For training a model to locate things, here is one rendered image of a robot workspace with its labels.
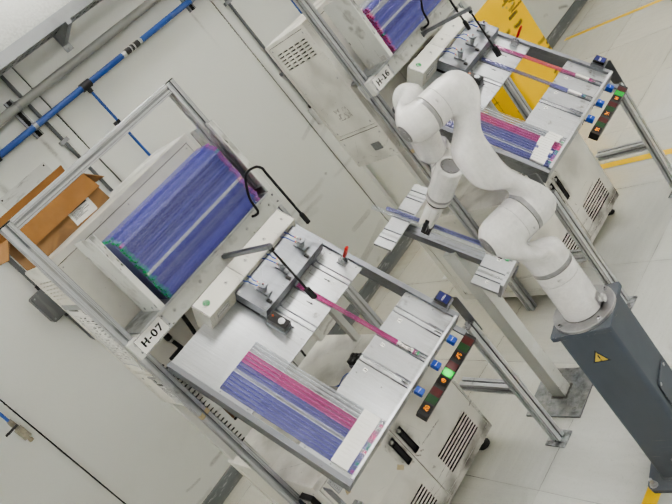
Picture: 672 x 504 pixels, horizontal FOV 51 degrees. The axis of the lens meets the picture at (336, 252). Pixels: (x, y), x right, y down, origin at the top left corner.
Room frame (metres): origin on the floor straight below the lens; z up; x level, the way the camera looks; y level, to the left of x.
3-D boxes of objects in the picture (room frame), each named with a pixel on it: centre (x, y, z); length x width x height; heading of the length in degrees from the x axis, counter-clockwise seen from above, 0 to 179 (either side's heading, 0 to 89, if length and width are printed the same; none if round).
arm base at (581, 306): (1.71, -0.44, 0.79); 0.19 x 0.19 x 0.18
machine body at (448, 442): (2.51, 0.44, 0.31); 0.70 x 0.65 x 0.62; 120
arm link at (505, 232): (1.71, -0.40, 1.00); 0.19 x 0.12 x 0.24; 96
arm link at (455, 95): (1.72, -0.47, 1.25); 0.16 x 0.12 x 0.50; 96
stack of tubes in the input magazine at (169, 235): (2.43, 0.33, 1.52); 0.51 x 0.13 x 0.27; 120
